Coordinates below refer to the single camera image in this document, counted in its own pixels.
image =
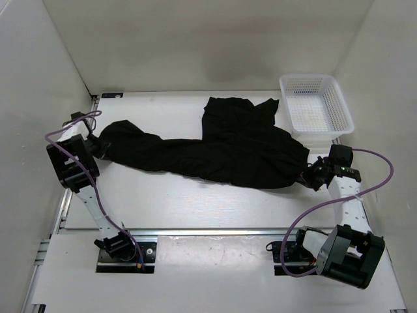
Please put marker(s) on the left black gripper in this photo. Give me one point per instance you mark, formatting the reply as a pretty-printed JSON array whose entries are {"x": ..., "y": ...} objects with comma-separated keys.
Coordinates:
[{"x": 101, "y": 154}]

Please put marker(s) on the front aluminium rail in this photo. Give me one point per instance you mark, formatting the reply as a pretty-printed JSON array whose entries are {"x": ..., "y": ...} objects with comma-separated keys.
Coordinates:
[{"x": 213, "y": 232}]

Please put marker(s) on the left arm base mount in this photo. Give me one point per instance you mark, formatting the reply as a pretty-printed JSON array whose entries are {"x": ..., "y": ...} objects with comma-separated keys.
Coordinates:
[{"x": 132, "y": 263}]

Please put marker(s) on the blue label sticker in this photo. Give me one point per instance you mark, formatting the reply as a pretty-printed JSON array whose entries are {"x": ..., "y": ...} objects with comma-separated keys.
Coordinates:
[{"x": 112, "y": 95}]

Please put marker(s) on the right aluminium rail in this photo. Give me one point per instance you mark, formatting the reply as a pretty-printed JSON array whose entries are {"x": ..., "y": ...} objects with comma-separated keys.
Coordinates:
[{"x": 346, "y": 182}]

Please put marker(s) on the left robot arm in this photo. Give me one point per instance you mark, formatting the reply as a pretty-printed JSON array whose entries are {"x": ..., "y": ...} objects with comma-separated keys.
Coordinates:
[{"x": 70, "y": 150}]

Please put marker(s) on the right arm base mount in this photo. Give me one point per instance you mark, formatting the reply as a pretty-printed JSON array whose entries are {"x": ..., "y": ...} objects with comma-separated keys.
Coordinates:
[{"x": 297, "y": 260}]

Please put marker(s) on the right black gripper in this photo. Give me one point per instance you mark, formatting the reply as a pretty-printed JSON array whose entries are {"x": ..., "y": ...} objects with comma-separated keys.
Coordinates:
[{"x": 306, "y": 175}]

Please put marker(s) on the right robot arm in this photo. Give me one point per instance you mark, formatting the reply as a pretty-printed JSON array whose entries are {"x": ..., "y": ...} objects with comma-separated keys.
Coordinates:
[{"x": 351, "y": 252}]

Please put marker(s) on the white plastic mesh basket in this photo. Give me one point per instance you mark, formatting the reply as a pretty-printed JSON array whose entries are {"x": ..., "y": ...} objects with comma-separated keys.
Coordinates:
[{"x": 315, "y": 107}]

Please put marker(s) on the left aluminium rail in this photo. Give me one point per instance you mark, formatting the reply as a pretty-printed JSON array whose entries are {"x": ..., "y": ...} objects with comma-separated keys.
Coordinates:
[{"x": 58, "y": 224}]

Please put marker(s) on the aluminium rail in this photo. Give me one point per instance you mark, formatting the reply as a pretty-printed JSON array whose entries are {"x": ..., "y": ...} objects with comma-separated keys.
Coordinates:
[
  {"x": 58, "y": 224},
  {"x": 213, "y": 232},
  {"x": 346, "y": 182}
]

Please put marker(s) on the black trousers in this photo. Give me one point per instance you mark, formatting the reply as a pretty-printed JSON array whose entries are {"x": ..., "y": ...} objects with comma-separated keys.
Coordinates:
[{"x": 240, "y": 145}]

